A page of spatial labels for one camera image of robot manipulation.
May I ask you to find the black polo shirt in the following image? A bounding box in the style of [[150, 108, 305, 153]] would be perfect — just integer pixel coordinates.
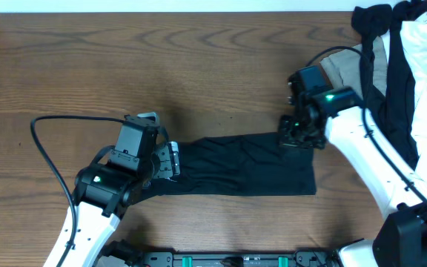
[[140, 133, 317, 201]]

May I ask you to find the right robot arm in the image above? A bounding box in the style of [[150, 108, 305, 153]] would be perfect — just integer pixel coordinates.
[[279, 86, 427, 266]]

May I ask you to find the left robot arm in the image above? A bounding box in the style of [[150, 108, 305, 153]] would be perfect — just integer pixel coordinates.
[[44, 142, 180, 266]]

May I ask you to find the beige garment in pile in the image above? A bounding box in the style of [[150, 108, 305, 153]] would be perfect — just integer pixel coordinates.
[[320, 36, 388, 98]]

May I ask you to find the black garment in pile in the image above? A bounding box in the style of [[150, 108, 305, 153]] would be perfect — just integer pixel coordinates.
[[351, 1, 427, 169]]

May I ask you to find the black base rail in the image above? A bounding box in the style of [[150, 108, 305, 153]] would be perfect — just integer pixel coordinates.
[[98, 240, 342, 267]]

